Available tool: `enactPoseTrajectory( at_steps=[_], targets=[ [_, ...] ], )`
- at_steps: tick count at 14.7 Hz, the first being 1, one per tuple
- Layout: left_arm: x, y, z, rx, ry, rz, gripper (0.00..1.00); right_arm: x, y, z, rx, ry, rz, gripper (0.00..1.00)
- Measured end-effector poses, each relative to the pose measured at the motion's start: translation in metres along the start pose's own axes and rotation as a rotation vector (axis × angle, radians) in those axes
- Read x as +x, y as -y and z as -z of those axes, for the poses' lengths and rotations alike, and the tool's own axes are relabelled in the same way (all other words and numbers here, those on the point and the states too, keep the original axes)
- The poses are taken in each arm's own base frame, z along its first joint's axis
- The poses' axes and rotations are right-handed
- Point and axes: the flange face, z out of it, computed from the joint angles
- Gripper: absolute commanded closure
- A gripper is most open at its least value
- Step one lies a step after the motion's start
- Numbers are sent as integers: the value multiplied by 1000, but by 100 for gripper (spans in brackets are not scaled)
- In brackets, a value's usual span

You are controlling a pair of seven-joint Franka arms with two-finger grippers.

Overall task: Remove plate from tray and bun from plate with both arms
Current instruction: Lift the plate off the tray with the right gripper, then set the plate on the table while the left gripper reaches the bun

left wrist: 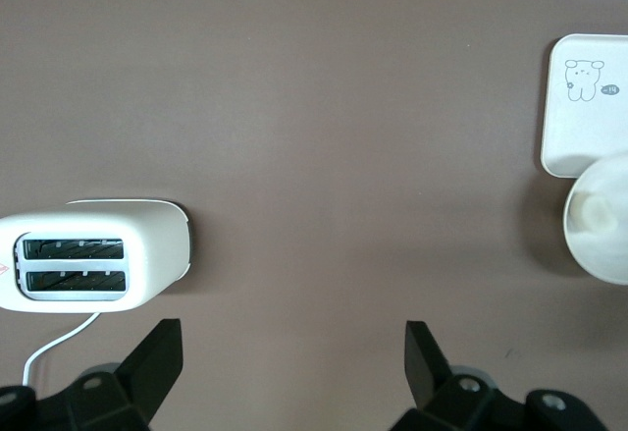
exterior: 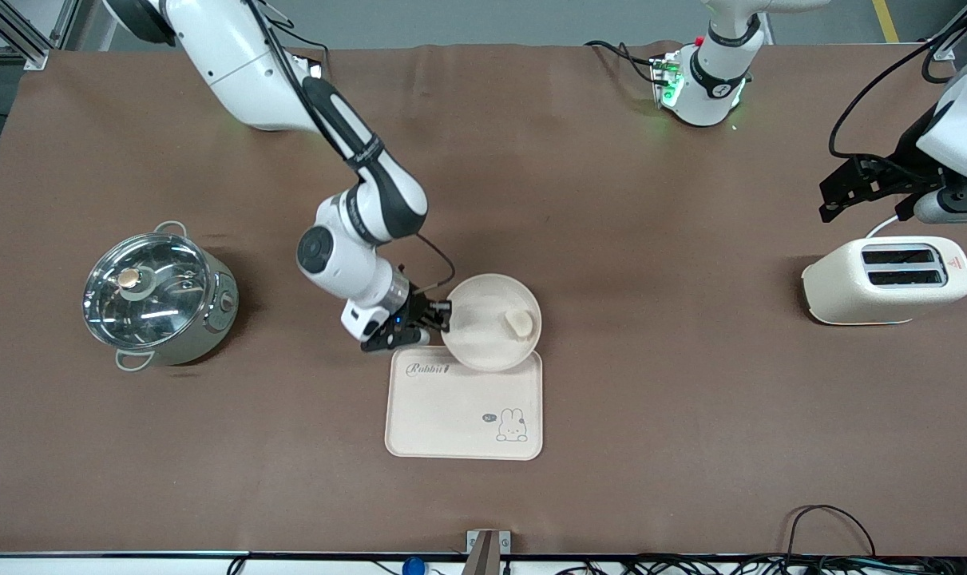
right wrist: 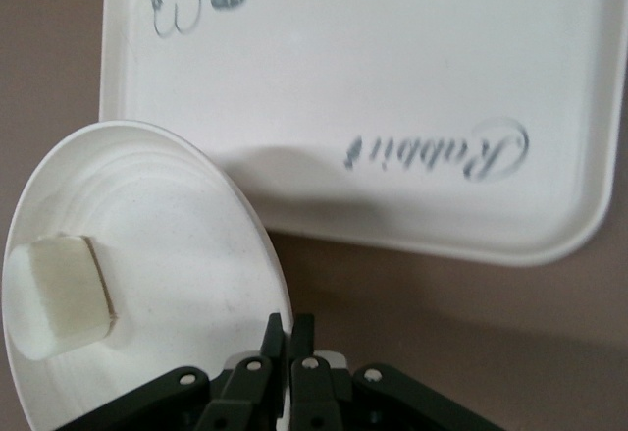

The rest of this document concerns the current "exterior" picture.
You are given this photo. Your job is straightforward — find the black left arm base cable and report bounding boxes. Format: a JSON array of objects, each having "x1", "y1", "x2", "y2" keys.
[{"x1": 585, "y1": 40, "x2": 661, "y2": 85}]

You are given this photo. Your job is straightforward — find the cream rabbit print tray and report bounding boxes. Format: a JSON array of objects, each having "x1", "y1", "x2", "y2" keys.
[{"x1": 384, "y1": 345, "x2": 545, "y2": 462}]

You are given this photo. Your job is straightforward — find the black looped cable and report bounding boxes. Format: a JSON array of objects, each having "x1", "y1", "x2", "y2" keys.
[{"x1": 787, "y1": 504, "x2": 878, "y2": 560}]

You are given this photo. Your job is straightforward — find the glass pot lid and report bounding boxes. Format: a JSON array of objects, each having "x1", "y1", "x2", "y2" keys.
[{"x1": 82, "y1": 232, "x2": 212, "y2": 350}]

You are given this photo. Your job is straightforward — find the black arm base cable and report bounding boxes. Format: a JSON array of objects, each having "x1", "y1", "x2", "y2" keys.
[
  {"x1": 279, "y1": 24, "x2": 330, "y2": 61},
  {"x1": 585, "y1": 40, "x2": 661, "y2": 85}
]

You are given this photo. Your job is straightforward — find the grey metal camera bracket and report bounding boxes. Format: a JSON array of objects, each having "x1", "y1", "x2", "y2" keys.
[{"x1": 466, "y1": 529, "x2": 510, "y2": 575}]

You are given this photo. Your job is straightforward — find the black right arm base cable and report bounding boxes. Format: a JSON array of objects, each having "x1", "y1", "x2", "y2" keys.
[{"x1": 279, "y1": 24, "x2": 330, "y2": 61}]

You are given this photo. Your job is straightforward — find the black cable bundle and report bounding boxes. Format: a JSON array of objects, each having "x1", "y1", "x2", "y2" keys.
[{"x1": 555, "y1": 554, "x2": 967, "y2": 575}]

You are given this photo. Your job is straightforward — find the aluminium frame profile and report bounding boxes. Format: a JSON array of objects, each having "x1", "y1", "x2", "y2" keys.
[
  {"x1": 930, "y1": 0, "x2": 967, "y2": 62},
  {"x1": 0, "y1": 0, "x2": 81, "y2": 71}
]

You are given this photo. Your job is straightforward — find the cream two-slot toaster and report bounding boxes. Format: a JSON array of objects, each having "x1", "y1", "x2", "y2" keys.
[{"x1": 801, "y1": 236, "x2": 967, "y2": 326}]

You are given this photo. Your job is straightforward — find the silver electric cooking pot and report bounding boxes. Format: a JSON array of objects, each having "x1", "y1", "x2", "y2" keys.
[{"x1": 84, "y1": 221, "x2": 240, "y2": 372}]

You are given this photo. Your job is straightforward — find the cream round plate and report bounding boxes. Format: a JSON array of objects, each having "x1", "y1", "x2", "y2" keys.
[{"x1": 440, "y1": 273, "x2": 543, "y2": 374}]

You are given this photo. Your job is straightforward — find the brown table mat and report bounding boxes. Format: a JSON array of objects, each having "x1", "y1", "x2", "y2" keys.
[{"x1": 0, "y1": 42, "x2": 967, "y2": 557}]

